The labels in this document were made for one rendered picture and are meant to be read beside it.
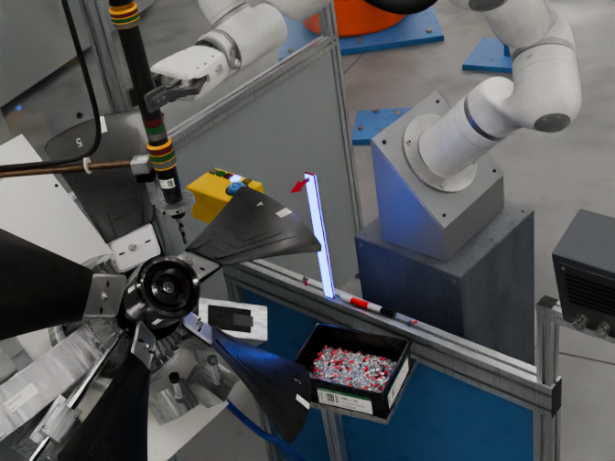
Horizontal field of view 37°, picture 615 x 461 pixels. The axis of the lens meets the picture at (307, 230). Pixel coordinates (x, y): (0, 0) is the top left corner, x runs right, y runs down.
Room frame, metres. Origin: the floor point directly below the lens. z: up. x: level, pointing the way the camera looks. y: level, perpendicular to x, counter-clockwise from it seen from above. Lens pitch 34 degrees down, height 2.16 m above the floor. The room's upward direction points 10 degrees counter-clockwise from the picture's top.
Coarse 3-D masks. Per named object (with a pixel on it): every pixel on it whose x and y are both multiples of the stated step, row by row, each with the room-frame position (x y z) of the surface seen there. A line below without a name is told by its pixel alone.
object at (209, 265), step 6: (186, 252) 1.43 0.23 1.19; (192, 252) 1.43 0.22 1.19; (186, 258) 1.41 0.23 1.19; (198, 258) 1.41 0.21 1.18; (204, 258) 1.40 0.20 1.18; (198, 264) 1.38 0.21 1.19; (204, 264) 1.38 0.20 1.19; (210, 264) 1.38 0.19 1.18; (216, 264) 1.38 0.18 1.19; (198, 270) 1.37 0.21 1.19; (210, 270) 1.36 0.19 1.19; (198, 276) 1.34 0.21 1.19
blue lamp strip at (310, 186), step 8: (312, 184) 1.62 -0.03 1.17; (312, 192) 1.63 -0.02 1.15; (312, 200) 1.63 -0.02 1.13; (312, 208) 1.63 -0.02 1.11; (312, 216) 1.63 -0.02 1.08; (320, 224) 1.62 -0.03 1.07; (320, 232) 1.62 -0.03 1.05; (320, 240) 1.63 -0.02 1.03; (320, 256) 1.63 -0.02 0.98; (320, 264) 1.63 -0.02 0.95; (328, 272) 1.62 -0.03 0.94; (328, 280) 1.62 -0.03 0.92; (328, 288) 1.63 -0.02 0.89
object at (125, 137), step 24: (120, 120) 1.55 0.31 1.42; (48, 144) 1.54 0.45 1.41; (72, 144) 1.53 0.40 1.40; (120, 144) 1.51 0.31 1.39; (144, 144) 1.51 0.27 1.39; (120, 168) 1.48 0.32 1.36; (96, 192) 1.46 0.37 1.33; (120, 192) 1.45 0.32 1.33; (144, 192) 1.44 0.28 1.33; (96, 216) 1.43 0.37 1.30; (120, 216) 1.42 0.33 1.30; (144, 216) 1.40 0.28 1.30
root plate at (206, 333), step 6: (186, 318) 1.29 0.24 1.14; (192, 318) 1.32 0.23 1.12; (198, 318) 1.34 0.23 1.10; (186, 324) 1.27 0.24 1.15; (192, 324) 1.29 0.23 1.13; (204, 324) 1.33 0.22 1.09; (192, 330) 1.26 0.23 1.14; (204, 330) 1.29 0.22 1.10; (210, 330) 1.31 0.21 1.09; (204, 336) 1.27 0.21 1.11; (210, 336) 1.29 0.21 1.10; (210, 342) 1.25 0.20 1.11
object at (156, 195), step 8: (136, 160) 1.39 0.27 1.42; (144, 160) 1.38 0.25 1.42; (136, 168) 1.38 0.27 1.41; (144, 168) 1.38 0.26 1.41; (152, 168) 1.39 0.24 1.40; (136, 176) 1.37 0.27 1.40; (144, 176) 1.37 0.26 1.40; (152, 176) 1.37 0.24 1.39; (152, 184) 1.38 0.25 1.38; (152, 192) 1.38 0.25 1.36; (160, 192) 1.39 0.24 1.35; (184, 192) 1.40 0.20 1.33; (152, 200) 1.38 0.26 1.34; (160, 200) 1.38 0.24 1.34; (184, 200) 1.37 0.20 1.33; (192, 200) 1.37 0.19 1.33; (160, 208) 1.36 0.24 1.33; (168, 208) 1.36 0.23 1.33; (176, 208) 1.35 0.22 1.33; (184, 208) 1.36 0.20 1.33
